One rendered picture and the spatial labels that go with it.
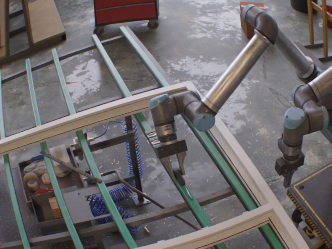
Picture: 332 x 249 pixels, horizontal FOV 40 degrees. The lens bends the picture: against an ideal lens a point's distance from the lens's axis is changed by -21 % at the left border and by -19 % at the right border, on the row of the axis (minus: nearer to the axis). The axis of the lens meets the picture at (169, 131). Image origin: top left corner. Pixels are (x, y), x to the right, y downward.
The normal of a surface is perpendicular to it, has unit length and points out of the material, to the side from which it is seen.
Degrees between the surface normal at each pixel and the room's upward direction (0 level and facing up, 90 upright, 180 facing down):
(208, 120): 93
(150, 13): 90
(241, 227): 90
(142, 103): 90
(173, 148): 58
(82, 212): 0
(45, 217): 0
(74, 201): 0
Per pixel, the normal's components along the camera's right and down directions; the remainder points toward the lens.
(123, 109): 0.36, 0.55
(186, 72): -0.07, -0.79
